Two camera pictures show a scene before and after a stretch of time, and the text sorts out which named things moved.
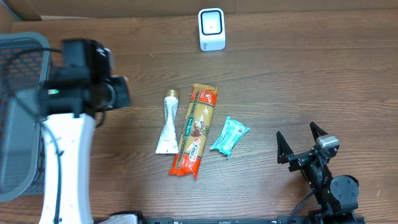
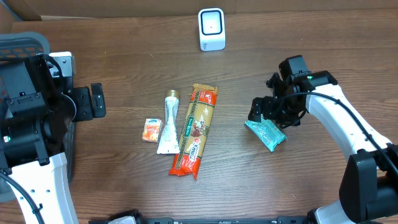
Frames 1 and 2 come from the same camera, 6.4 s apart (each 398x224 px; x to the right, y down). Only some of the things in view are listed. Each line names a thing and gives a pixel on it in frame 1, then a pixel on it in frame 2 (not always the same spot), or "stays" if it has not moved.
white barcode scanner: [212, 35] stays
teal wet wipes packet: [231, 137] -> [268, 131]
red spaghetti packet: [194, 132] stays
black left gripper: [121, 92] -> [84, 103]
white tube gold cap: [168, 144] stays
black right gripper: [286, 154] -> [268, 104]
